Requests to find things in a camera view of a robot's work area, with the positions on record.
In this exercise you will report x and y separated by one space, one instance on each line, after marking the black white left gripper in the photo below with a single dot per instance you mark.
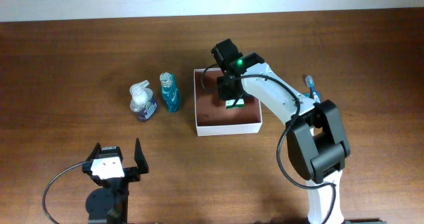
134 173

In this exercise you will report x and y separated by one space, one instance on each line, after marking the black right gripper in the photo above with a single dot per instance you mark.
223 92

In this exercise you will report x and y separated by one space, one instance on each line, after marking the green white soap packet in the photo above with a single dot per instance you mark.
234 103

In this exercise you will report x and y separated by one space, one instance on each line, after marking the pink cardboard box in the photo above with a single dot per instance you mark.
213 117

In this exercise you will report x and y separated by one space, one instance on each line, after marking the blue white capped toothbrush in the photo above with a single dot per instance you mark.
311 85

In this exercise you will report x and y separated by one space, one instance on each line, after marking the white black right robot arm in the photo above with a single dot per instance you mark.
312 150

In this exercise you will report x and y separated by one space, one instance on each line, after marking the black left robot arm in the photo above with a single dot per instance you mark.
109 202

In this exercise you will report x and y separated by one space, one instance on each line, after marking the clear hand soap pump bottle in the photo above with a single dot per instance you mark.
143 103

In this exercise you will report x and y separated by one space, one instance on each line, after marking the teal mouthwash bottle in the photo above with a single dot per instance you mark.
170 92

